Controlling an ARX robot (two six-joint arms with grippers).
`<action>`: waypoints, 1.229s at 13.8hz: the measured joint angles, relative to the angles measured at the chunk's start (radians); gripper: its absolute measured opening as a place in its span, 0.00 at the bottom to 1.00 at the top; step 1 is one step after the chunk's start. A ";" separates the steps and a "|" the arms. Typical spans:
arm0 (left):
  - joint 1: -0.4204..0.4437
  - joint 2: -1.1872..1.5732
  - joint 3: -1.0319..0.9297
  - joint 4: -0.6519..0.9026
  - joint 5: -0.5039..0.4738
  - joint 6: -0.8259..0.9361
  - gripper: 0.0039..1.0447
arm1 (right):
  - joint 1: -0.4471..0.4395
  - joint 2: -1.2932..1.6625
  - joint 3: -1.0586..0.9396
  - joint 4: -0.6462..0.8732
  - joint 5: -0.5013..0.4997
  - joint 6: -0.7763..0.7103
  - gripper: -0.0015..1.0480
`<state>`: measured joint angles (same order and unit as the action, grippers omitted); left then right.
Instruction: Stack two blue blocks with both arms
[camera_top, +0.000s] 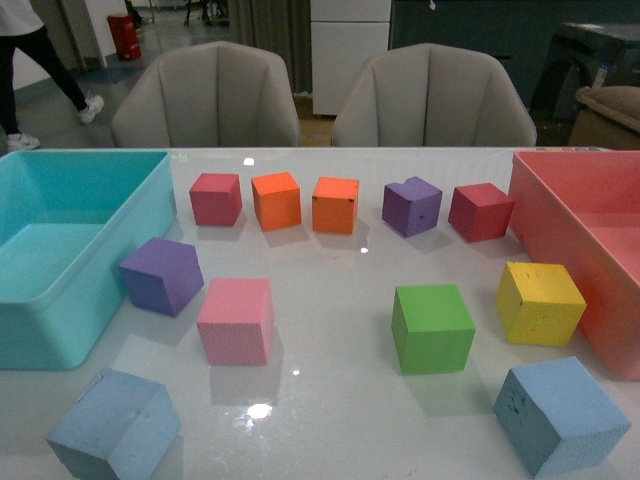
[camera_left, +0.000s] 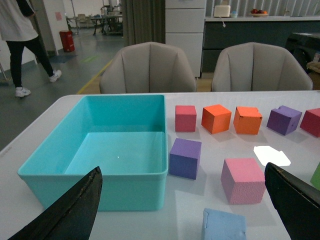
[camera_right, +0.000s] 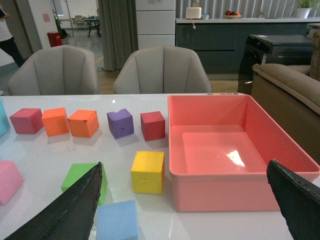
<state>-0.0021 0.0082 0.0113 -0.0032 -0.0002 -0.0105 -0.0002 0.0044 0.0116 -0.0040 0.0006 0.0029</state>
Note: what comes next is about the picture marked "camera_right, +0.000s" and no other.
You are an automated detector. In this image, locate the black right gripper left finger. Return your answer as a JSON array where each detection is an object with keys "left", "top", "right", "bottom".
[{"left": 6, "top": 162, "right": 103, "bottom": 240}]

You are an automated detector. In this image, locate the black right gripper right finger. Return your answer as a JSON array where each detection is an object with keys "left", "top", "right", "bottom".
[{"left": 266, "top": 159, "right": 320, "bottom": 240}]

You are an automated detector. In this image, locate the light blue foam block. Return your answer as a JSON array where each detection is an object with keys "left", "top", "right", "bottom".
[{"left": 96, "top": 200, "right": 140, "bottom": 240}]

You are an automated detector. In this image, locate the green foam block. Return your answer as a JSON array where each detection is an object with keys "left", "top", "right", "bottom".
[{"left": 61, "top": 162, "right": 108, "bottom": 206}]

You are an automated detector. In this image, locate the pink foam block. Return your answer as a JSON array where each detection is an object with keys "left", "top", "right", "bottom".
[{"left": 0, "top": 160, "right": 24, "bottom": 206}]

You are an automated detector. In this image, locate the yellow foam block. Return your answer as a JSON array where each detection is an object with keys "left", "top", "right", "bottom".
[{"left": 131, "top": 151, "right": 165, "bottom": 195}]

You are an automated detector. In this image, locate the orange foam block right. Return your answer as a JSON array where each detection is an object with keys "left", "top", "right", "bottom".
[{"left": 67, "top": 109, "right": 100, "bottom": 138}]

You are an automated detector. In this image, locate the orange foam block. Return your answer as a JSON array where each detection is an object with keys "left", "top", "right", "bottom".
[
  {"left": 41, "top": 107, "right": 69, "bottom": 137},
  {"left": 67, "top": 109, "right": 100, "bottom": 138}
]

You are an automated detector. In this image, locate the orange foam block left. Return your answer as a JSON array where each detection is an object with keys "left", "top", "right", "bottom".
[{"left": 41, "top": 107, "right": 69, "bottom": 137}]

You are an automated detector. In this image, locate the pink plastic bin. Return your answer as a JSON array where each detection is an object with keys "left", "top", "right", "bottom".
[{"left": 167, "top": 94, "right": 320, "bottom": 212}]

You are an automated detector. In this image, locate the magenta foam block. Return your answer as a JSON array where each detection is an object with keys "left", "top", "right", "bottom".
[{"left": 9, "top": 108, "right": 44, "bottom": 135}]

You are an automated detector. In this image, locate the purple notched foam block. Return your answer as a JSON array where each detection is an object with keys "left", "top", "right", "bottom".
[{"left": 107, "top": 108, "right": 134, "bottom": 139}]

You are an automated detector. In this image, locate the beige sofa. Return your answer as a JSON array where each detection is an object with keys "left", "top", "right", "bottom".
[{"left": 251, "top": 31, "right": 320, "bottom": 163}]

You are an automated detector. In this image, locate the cyan plastic bin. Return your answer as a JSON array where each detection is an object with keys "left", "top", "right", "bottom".
[{"left": 0, "top": 98, "right": 11, "bottom": 136}]

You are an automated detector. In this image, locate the dark red foam block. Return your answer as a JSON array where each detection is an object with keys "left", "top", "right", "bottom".
[{"left": 140, "top": 111, "right": 166, "bottom": 141}]

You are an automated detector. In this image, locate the grey armchair left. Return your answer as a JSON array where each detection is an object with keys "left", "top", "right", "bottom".
[{"left": 7, "top": 45, "right": 99, "bottom": 96}]

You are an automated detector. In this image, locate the grey armchair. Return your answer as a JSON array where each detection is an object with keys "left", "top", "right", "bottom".
[
  {"left": 7, "top": 45, "right": 99, "bottom": 96},
  {"left": 113, "top": 45, "right": 212, "bottom": 95}
]

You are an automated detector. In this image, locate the black machine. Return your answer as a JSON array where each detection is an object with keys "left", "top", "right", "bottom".
[{"left": 237, "top": 34, "right": 313, "bottom": 95}]

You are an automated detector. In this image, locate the grey armchair right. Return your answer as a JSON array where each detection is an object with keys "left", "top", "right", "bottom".
[{"left": 113, "top": 45, "right": 212, "bottom": 95}]

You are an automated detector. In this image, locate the dark grey counter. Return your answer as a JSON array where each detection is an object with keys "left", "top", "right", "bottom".
[{"left": 175, "top": 17, "right": 320, "bottom": 75}]

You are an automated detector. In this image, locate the red fire box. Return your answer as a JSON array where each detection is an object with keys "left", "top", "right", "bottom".
[{"left": 47, "top": 31, "right": 63, "bottom": 47}]

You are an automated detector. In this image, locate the person in white shirt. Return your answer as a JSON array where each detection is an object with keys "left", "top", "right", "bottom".
[{"left": 0, "top": 5, "right": 25, "bottom": 68}]

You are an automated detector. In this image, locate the potted plant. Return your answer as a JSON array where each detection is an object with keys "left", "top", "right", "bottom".
[{"left": 290, "top": 0, "right": 320, "bottom": 19}]

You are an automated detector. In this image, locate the fruit plate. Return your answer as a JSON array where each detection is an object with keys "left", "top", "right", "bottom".
[{"left": 224, "top": 10, "right": 242, "bottom": 19}]

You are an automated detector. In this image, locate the grey curtain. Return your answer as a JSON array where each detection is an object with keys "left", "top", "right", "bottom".
[{"left": 98, "top": 0, "right": 138, "bottom": 71}]

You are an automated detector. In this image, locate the white drawer cabinet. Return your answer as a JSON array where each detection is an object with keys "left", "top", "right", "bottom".
[{"left": 135, "top": 0, "right": 176, "bottom": 50}]

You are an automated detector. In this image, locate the white toaster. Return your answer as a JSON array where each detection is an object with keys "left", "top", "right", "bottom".
[{"left": 185, "top": 7, "right": 202, "bottom": 19}]

